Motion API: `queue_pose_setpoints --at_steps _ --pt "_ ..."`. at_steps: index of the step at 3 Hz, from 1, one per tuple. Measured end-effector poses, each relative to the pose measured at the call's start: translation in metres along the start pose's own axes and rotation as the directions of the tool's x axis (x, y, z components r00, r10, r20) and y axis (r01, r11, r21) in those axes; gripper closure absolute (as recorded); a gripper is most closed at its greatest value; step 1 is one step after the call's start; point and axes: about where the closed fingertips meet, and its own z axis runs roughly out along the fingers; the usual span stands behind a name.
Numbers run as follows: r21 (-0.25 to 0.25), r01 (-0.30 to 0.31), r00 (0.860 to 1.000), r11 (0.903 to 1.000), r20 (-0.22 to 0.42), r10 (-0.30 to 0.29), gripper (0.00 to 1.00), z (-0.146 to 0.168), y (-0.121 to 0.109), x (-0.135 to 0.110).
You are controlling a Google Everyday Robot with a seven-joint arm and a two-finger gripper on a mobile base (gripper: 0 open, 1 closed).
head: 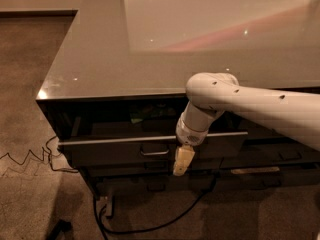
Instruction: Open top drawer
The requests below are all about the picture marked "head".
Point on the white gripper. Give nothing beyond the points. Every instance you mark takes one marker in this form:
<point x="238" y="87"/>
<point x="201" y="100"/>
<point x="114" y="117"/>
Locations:
<point x="187" y="136"/>

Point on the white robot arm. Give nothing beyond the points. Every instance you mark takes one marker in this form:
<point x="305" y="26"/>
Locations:
<point x="293" y="114"/>

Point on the green snack bag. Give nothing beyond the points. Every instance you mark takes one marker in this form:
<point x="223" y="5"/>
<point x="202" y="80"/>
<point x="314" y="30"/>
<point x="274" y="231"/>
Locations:
<point x="149" y="111"/>

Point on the cabinet leg foot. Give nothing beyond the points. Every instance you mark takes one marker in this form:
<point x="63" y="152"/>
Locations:
<point x="109" y="209"/>

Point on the grey counter cabinet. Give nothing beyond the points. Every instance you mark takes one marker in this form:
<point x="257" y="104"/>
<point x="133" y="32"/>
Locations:
<point x="120" y="53"/>

